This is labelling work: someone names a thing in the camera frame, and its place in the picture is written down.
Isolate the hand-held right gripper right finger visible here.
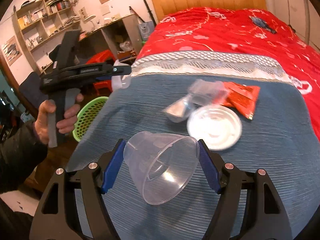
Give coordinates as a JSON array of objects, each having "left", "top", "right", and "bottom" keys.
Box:
[{"left": 197, "top": 139, "right": 293, "bottom": 240}]

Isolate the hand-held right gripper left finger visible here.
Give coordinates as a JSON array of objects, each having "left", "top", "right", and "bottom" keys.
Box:
[{"left": 32, "top": 139, "right": 127, "bottom": 240}]

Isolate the thin clear plastic lid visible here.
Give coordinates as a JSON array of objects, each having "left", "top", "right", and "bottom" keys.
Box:
[{"left": 111, "top": 74, "right": 132, "bottom": 90}]

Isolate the green plastic wastebasket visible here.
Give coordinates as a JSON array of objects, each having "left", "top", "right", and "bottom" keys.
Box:
[{"left": 72, "top": 96, "right": 110, "bottom": 142}]

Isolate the round white plastic lid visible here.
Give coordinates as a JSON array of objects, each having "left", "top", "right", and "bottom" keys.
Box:
[{"left": 187, "top": 104, "right": 243, "bottom": 151}]

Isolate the large clear plastic cup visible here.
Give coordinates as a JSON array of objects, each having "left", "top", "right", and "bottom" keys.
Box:
[{"left": 123, "top": 131, "right": 200, "bottom": 205}]

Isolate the red snack packet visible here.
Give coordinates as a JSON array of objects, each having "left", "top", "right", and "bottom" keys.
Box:
[{"left": 212, "top": 81, "right": 261, "bottom": 121}]

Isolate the small clear plastic container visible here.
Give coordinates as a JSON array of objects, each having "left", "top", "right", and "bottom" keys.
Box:
[{"left": 188, "top": 79, "right": 229, "bottom": 105}]

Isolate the person's left forearm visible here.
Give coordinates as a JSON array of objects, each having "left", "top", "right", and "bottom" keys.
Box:
[{"left": 0, "top": 120, "right": 50, "bottom": 195}]

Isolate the person's left hand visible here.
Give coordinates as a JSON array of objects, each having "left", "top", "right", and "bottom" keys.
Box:
[{"left": 34, "top": 94, "right": 84, "bottom": 145}]

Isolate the red plastic stool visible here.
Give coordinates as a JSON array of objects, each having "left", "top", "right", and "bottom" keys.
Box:
[{"left": 85, "top": 49, "right": 117, "bottom": 97}]

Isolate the white plastic bag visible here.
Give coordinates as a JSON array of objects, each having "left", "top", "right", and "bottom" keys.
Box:
[{"left": 119, "top": 41, "right": 132, "bottom": 53}]

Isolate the white desk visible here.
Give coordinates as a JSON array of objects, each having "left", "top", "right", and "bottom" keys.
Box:
[{"left": 77, "top": 14, "right": 144, "bottom": 63}]

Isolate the pale blue gift bag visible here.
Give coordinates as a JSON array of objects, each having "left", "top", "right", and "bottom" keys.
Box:
[{"left": 139, "top": 20, "right": 154, "bottom": 42}]

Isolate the blue ribbed blanket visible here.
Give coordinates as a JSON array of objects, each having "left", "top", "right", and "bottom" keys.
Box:
[{"left": 66, "top": 50, "right": 320, "bottom": 240}]

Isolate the red brown stick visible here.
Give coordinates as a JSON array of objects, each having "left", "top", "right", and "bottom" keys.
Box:
[{"left": 129, "top": 6, "right": 145, "bottom": 23}]

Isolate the white desk lamp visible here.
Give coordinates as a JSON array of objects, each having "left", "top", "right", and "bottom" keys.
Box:
[{"left": 82, "top": 14, "right": 98, "bottom": 32}]

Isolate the black sheathed sword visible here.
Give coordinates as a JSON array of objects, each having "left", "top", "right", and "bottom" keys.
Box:
[{"left": 143, "top": 0, "right": 157, "bottom": 27}]

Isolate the row of books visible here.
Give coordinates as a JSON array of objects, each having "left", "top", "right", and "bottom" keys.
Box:
[{"left": 47, "top": 0, "right": 70, "bottom": 14}]

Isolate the red patterned quilt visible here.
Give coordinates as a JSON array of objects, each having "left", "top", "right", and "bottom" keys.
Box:
[{"left": 136, "top": 7, "right": 320, "bottom": 140}]

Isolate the blue toy figure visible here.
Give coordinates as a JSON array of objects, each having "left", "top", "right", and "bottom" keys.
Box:
[{"left": 249, "top": 16, "right": 277, "bottom": 34}]

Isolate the cream wardrobe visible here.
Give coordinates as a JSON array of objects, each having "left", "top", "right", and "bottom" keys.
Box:
[{"left": 265, "top": 0, "right": 320, "bottom": 45}]

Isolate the landscape wall poster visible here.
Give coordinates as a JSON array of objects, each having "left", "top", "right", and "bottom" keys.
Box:
[{"left": 1, "top": 36, "right": 23, "bottom": 67}]

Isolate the white wall bookshelf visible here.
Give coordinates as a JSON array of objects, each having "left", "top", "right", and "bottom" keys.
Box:
[{"left": 12, "top": 0, "right": 80, "bottom": 74}]

